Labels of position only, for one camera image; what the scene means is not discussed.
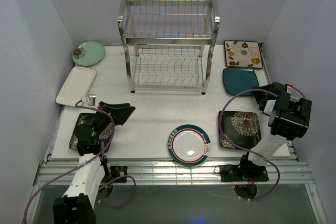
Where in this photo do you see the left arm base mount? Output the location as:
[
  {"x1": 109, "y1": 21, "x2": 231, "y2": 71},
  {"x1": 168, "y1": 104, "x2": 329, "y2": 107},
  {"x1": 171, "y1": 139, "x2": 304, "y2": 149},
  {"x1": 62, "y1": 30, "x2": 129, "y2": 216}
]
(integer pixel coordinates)
[{"x1": 101, "y1": 156, "x2": 128, "y2": 183}]

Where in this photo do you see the cream floral square plate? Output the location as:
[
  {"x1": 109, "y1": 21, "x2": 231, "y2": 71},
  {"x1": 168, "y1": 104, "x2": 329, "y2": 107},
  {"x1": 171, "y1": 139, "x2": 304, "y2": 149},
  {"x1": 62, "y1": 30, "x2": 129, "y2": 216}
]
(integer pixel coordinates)
[{"x1": 224, "y1": 40, "x2": 263, "y2": 69}]

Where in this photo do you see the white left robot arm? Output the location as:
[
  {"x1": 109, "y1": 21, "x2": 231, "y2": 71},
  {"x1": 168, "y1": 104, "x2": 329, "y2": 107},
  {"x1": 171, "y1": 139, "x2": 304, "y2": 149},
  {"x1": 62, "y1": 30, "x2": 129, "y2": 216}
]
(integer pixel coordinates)
[{"x1": 53, "y1": 101, "x2": 135, "y2": 223}]

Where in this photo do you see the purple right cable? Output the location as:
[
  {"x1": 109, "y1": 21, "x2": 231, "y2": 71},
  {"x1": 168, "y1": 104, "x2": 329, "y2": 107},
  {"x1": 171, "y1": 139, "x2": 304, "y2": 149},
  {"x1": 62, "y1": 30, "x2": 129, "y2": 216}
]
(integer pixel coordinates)
[{"x1": 208, "y1": 85, "x2": 307, "y2": 202}]

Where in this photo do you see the teal square plate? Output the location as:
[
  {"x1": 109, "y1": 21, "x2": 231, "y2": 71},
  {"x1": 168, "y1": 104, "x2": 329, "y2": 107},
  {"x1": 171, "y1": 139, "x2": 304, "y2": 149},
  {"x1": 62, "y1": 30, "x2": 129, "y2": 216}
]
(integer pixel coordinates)
[{"x1": 223, "y1": 68, "x2": 259, "y2": 95}]

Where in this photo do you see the round white teal-rimmed plate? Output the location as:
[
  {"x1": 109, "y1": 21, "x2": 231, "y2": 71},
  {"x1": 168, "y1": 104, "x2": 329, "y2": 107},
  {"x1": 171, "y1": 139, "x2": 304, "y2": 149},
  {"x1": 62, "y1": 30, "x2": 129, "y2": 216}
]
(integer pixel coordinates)
[{"x1": 167, "y1": 124, "x2": 212, "y2": 167}]

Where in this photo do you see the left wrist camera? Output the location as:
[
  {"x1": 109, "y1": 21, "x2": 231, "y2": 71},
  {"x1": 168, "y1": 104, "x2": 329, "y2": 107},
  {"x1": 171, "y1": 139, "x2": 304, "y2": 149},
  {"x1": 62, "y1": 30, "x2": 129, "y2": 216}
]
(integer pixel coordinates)
[{"x1": 81, "y1": 94, "x2": 96, "y2": 107}]

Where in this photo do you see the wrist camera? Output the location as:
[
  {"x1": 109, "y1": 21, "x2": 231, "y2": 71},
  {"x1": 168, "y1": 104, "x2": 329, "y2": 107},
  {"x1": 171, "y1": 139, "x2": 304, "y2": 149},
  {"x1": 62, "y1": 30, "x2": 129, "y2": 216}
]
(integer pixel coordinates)
[
  {"x1": 285, "y1": 83, "x2": 296, "y2": 101},
  {"x1": 81, "y1": 94, "x2": 96, "y2": 107}
]

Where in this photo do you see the mint green round plate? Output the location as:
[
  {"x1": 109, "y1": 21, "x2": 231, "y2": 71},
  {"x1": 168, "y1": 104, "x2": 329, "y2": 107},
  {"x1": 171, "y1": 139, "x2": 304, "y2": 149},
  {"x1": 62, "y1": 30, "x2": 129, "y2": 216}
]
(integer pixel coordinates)
[{"x1": 72, "y1": 41, "x2": 106, "y2": 67}]

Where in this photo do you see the white rectangular plate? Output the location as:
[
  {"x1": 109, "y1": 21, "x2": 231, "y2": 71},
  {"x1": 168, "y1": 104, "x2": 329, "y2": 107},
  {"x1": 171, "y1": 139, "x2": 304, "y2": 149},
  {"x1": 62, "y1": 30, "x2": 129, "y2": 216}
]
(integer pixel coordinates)
[{"x1": 55, "y1": 66, "x2": 98, "y2": 107}]

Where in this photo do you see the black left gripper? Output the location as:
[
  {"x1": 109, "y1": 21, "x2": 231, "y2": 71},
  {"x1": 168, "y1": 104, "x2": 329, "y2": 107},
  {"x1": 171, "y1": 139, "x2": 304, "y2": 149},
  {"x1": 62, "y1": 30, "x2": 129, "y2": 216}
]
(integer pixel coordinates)
[{"x1": 91, "y1": 101, "x2": 135, "y2": 141}]

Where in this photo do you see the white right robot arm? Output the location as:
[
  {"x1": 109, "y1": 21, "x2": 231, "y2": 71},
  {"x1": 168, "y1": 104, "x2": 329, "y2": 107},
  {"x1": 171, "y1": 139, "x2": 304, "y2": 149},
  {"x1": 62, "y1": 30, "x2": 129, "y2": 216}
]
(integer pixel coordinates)
[{"x1": 237, "y1": 82, "x2": 312, "y2": 180}]

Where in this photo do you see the aluminium table edge rail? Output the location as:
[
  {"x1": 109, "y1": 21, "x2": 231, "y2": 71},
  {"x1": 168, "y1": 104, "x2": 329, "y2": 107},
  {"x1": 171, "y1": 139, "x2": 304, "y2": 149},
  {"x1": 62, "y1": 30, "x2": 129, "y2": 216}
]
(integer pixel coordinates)
[{"x1": 34, "y1": 161, "x2": 314, "y2": 186}]

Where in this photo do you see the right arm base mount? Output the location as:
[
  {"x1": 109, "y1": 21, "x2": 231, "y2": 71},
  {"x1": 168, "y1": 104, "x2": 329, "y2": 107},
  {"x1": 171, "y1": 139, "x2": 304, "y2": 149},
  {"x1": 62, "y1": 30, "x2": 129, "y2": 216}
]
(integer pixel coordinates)
[{"x1": 214, "y1": 154, "x2": 269, "y2": 182}]

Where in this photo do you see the black floral plate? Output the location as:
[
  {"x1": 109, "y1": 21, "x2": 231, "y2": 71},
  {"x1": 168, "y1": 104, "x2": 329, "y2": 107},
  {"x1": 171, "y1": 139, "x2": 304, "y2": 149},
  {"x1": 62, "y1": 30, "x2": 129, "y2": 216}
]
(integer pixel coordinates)
[
  {"x1": 69, "y1": 113, "x2": 111, "y2": 156},
  {"x1": 221, "y1": 111, "x2": 261, "y2": 150}
]

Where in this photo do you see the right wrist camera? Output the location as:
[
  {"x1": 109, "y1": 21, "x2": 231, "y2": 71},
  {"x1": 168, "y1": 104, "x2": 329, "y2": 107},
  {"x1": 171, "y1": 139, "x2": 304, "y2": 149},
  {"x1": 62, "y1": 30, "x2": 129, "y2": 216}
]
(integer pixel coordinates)
[{"x1": 285, "y1": 83, "x2": 296, "y2": 101}]

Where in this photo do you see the stainless steel dish rack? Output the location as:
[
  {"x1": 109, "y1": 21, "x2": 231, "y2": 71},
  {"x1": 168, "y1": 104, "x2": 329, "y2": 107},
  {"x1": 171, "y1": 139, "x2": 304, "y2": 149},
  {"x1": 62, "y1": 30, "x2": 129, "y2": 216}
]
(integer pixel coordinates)
[{"x1": 117, "y1": 0, "x2": 220, "y2": 94}]

